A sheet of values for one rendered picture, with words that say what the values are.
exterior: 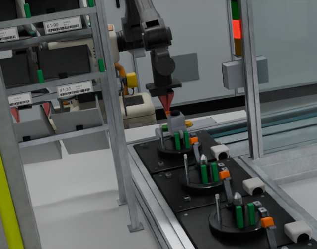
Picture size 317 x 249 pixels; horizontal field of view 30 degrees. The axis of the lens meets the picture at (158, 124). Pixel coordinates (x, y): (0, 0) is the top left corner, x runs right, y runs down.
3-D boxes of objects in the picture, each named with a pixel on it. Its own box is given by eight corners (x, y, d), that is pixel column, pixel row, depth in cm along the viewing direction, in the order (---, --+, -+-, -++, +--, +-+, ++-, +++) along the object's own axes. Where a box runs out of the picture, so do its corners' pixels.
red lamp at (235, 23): (230, 36, 166) (229, 19, 165) (247, 33, 167) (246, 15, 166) (237, 39, 162) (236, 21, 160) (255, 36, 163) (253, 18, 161)
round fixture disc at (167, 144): (152, 146, 188) (151, 140, 188) (194, 137, 191) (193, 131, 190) (163, 162, 176) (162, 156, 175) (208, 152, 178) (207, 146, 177)
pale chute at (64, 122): (68, 154, 187) (67, 142, 188) (109, 148, 187) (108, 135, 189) (50, 115, 161) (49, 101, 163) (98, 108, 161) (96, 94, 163)
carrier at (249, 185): (153, 181, 169) (147, 140, 165) (232, 163, 174) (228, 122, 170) (176, 219, 147) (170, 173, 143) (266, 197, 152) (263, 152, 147)
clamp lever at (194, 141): (194, 165, 164) (188, 138, 165) (201, 164, 165) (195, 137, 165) (197, 165, 161) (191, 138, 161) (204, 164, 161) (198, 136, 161)
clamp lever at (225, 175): (225, 203, 142) (218, 172, 142) (233, 201, 142) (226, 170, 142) (229, 204, 138) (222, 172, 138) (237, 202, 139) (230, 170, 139)
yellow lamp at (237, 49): (232, 53, 168) (231, 36, 166) (249, 50, 169) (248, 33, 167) (239, 57, 163) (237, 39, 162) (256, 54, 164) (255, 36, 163)
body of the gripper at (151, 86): (182, 89, 184) (179, 65, 182) (150, 95, 182) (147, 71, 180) (176, 83, 190) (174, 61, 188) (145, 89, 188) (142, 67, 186)
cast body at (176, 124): (168, 131, 184) (165, 109, 182) (181, 128, 185) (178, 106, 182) (175, 140, 176) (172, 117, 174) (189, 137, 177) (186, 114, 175)
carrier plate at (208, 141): (134, 150, 193) (133, 144, 192) (205, 135, 197) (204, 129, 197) (151, 179, 171) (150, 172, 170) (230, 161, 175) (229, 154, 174)
